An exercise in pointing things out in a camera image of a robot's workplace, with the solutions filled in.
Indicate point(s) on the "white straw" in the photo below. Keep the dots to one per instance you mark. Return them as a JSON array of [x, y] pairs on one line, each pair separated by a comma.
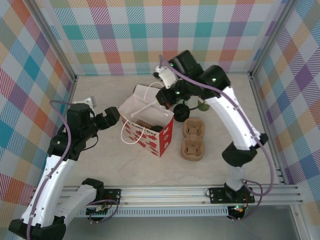
[[143, 108]]

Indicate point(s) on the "black plastic cup lid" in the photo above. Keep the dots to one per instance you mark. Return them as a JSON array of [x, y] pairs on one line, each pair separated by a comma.
[[156, 128]]

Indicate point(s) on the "white paper bag red prints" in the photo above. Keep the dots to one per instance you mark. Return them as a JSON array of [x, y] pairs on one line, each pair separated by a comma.
[[150, 143]]

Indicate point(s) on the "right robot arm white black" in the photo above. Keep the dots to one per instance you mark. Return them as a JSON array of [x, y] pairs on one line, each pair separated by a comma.
[[235, 125]]

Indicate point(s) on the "black cup lids stack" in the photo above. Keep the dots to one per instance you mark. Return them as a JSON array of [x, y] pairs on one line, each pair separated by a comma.
[[182, 113]]

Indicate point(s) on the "white paper napkin stack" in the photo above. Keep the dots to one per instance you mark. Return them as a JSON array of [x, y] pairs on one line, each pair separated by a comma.
[[142, 91]]

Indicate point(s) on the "green paper cup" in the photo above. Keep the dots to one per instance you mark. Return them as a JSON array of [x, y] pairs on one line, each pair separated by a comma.
[[203, 107]]

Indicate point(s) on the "small circuit board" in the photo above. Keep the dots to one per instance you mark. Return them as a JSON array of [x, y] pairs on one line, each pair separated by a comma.
[[237, 209], [98, 209]]

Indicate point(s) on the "grey metal base panel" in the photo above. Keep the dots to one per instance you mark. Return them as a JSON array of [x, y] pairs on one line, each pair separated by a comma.
[[162, 228]]

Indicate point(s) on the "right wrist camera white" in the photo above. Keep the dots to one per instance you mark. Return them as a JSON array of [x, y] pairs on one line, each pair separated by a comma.
[[166, 76]]

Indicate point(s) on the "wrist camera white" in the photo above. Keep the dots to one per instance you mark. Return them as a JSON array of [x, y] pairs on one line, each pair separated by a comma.
[[87, 100], [166, 76]]

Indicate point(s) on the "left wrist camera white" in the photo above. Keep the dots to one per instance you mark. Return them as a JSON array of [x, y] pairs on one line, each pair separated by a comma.
[[87, 100]]

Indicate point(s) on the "aluminium table side rail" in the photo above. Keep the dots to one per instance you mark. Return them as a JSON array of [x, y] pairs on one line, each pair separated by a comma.
[[72, 87], [262, 110]]

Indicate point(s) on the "aluminium frame post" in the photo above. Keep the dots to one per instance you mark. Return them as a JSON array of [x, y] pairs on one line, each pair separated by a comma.
[[270, 37], [56, 42]]

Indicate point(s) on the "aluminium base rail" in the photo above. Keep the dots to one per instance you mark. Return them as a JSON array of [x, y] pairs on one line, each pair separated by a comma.
[[162, 195]]

